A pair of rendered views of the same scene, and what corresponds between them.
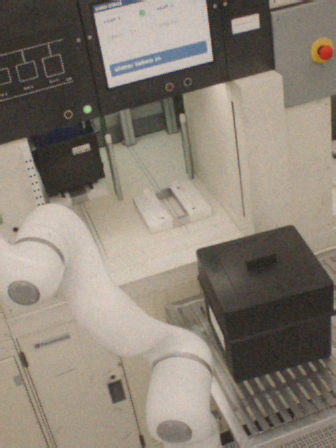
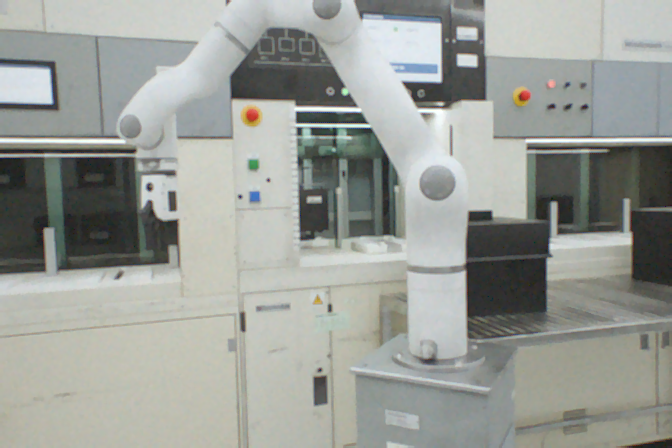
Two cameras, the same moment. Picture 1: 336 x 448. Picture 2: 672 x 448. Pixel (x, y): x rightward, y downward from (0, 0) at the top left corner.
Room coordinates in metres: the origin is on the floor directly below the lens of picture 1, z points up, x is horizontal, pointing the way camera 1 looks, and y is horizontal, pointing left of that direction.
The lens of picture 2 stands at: (-0.15, 0.31, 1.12)
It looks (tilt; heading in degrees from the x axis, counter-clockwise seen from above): 4 degrees down; 356
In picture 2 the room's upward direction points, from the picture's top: 2 degrees counter-clockwise
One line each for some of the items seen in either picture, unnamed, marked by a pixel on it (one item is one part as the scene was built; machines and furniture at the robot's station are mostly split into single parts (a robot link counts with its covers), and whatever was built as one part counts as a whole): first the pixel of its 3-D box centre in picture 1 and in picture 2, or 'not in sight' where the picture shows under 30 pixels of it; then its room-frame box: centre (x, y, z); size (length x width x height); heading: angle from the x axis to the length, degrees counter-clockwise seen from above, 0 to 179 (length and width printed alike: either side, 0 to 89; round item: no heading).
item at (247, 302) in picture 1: (262, 275); (479, 232); (1.43, -0.23, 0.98); 0.29 x 0.29 x 0.13; 7
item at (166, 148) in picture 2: not in sight; (155, 128); (1.09, 0.61, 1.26); 0.09 x 0.08 x 0.13; 168
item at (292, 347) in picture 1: (265, 313); (479, 276); (1.43, -0.23, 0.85); 0.28 x 0.28 x 0.17; 7
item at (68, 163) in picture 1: (63, 144); (298, 202); (2.24, 0.29, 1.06); 0.24 x 0.20 x 0.32; 103
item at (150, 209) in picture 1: (171, 205); (384, 244); (1.99, -0.04, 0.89); 0.22 x 0.21 x 0.04; 12
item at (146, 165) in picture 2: not in sight; (158, 166); (1.09, 0.61, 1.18); 0.09 x 0.08 x 0.03; 168
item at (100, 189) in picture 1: (73, 185); (299, 240); (2.24, 0.29, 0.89); 0.22 x 0.21 x 0.04; 12
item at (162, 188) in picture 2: not in sight; (160, 194); (1.09, 0.61, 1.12); 0.10 x 0.07 x 0.11; 168
